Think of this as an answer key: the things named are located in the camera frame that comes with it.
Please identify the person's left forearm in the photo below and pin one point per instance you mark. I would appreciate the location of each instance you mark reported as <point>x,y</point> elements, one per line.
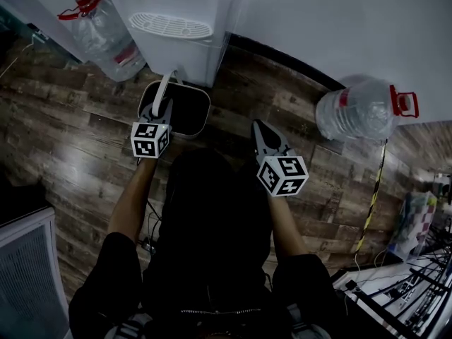
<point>132,200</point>

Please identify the white door frame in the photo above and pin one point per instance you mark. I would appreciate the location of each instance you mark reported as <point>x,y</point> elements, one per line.
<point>46,16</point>

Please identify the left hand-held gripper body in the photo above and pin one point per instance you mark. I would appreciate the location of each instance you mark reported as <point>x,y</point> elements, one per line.
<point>148,140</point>

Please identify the glass partition with blinds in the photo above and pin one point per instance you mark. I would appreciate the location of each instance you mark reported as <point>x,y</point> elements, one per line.
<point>24,277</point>

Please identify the clear plastic storage box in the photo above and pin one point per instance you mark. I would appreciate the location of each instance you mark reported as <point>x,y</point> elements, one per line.
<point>416,224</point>

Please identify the yellow black hazard strip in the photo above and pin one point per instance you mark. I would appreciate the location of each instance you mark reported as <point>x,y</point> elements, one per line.
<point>372,203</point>

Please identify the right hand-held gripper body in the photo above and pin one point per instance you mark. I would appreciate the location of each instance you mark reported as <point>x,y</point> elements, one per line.
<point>282,177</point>

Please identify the white water dispenser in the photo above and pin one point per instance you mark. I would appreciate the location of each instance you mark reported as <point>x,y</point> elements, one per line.
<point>176,58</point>

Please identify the frosted glass door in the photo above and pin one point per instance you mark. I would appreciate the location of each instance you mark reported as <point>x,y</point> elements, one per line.
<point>14,30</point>

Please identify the person's right forearm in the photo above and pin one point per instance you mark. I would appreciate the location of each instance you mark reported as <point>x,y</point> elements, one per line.
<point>287,228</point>

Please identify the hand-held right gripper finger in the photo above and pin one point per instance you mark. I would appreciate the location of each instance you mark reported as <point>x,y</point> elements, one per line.
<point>280,140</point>
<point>257,140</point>

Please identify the person's black clothing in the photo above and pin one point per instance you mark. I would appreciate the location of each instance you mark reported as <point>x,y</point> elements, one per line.
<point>212,224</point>

